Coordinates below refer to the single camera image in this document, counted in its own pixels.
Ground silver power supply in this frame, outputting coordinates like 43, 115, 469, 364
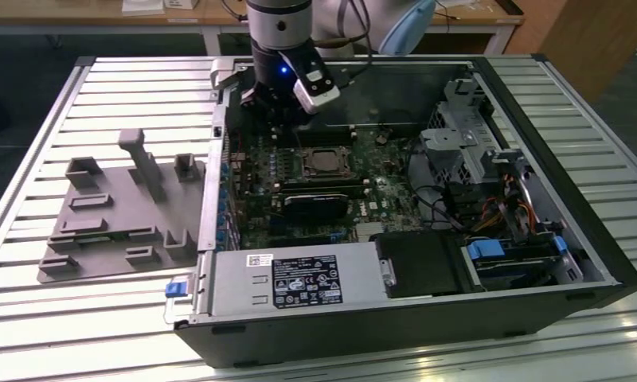
209, 242, 392, 319

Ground green motherboard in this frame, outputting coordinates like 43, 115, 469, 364
226, 127, 430, 251

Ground black looped wire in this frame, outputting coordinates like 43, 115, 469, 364
410, 185, 466, 234

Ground black PC case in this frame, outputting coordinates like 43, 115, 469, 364
172, 53, 637, 369

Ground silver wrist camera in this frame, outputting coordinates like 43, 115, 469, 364
289, 50, 342, 115

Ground orange wire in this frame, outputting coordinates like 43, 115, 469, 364
514, 202, 538, 236

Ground metal socket cover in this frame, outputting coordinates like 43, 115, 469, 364
298, 146, 354, 180

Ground black plastic bay box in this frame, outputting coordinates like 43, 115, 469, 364
370, 232, 473, 299

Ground silver chipset heatsink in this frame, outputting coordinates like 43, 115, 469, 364
354, 222, 386, 238

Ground grey parts rack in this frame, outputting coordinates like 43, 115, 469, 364
35, 129, 208, 284

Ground wooden desk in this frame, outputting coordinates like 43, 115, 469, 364
0, 0, 526, 57

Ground yellow wire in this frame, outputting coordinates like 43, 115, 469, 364
469, 198, 510, 236

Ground wooden cabinet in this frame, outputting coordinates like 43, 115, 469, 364
517, 0, 637, 105

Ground blue disk carrier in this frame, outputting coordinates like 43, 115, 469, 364
462, 237, 585, 288

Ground silver drive cage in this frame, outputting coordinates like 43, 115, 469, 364
418, 77, 526, 184

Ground silver topped CPU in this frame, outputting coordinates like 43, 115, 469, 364
310, 153, 345, 172

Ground black graphics card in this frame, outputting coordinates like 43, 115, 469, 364
280, 193, 352, 222

